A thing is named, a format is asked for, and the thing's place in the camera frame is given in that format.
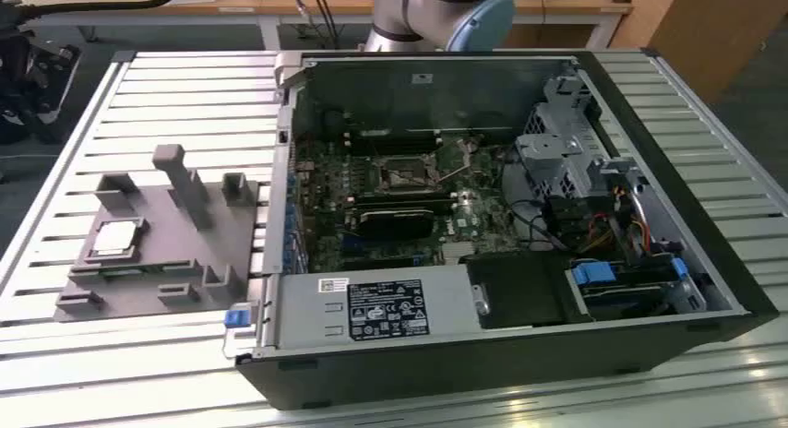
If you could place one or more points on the black open PC case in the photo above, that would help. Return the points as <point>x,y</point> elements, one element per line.
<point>494,345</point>

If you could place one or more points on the thin metal locking lever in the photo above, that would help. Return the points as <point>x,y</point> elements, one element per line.
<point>452,166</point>

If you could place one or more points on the silver power supply unit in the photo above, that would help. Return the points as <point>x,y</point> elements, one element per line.
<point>376,308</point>

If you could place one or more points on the grey parts rack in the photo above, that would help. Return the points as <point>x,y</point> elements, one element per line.
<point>164,243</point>

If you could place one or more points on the wooden desk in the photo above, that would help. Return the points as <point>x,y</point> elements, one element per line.
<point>308,3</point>

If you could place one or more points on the black graphics card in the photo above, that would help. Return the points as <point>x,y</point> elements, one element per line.
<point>395,222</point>

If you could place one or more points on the blue disk carrier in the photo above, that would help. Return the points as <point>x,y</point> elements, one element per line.
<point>594,275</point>

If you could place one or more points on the black RAM slots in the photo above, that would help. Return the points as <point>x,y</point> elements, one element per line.
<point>395,144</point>

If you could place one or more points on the grey metal drive cage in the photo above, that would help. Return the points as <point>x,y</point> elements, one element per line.
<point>555,142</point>

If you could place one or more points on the brown wooden cabinet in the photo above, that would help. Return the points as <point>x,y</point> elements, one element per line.
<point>718,40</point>

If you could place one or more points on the blue case latch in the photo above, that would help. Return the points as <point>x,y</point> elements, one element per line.
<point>237,317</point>

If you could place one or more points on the silver square CPU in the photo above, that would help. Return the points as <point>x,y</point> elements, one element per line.
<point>117,237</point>

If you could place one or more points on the black RAM stick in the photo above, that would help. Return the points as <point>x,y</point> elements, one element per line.
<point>404,200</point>

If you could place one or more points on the green motherboard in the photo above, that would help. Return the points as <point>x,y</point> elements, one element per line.
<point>395,202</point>

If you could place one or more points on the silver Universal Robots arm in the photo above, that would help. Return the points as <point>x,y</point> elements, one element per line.
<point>407,17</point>

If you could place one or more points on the CPU socket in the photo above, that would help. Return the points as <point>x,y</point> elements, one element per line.
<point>408,170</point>

